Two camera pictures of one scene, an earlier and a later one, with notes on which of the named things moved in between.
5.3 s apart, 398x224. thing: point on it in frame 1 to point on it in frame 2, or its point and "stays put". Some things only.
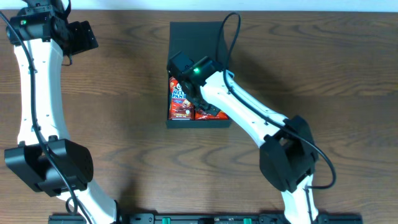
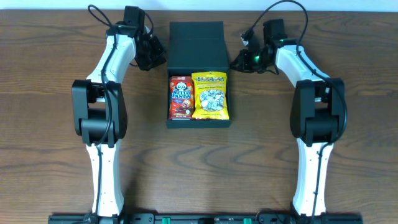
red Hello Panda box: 180,107 stays put
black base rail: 207,219 stays put
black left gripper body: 65,49 to 152,55
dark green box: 197,39 stays put
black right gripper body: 210,109 to 252,61
